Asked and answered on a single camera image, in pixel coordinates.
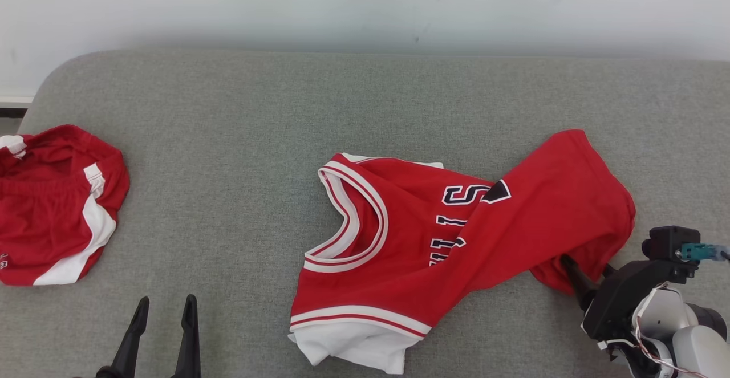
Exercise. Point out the grey fabric sofa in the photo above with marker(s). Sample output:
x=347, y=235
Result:
x=228, y=195

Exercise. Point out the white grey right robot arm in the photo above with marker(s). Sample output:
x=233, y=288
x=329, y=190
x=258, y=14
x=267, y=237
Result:
x=693, y=344

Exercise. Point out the red white sports shorts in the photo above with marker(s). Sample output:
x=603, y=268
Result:
x=45, y=218

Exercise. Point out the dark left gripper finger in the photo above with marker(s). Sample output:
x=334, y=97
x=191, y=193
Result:
x=188, y=344
x=130, y=344

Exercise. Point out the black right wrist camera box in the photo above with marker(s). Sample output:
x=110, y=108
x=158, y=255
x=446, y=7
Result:
x=667, y=241

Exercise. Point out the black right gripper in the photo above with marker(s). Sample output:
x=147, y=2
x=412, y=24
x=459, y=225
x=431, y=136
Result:
x=619, y=304

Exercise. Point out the red white basketball jersey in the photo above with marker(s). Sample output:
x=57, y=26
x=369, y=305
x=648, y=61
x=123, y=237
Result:
x=513, y=235

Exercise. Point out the black white baseboard strip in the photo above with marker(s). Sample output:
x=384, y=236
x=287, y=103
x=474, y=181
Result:
x=14, y=104

